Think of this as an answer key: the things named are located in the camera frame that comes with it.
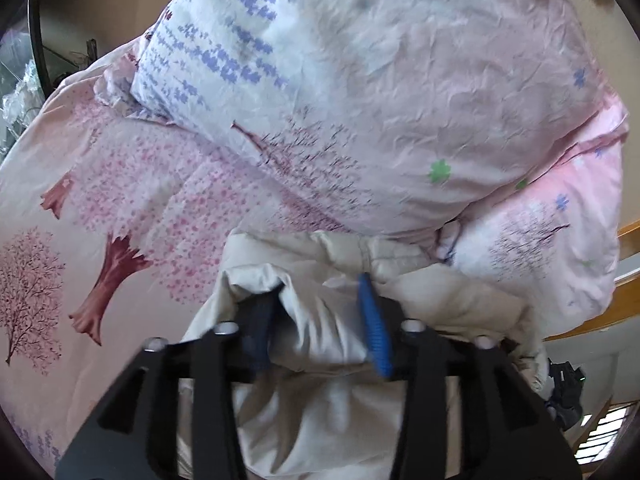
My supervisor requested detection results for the beige puffer jacket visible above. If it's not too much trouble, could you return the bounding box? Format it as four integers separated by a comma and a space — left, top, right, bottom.
186, 230, 548, 479

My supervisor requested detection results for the pink floral bed sheet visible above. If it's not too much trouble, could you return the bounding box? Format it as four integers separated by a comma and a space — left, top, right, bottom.
1, 42, 334, 474

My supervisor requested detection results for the right floral pillow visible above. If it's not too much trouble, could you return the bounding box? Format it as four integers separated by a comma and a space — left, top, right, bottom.
435, 90, 629, 336

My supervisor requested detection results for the left floral pillow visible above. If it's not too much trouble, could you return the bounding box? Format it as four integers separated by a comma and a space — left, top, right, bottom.
131, 0, 603, 236

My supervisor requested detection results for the floral pillow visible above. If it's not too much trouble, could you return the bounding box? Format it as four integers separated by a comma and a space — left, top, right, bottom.
435, 90, 629, 336
131, 0, 603, 236

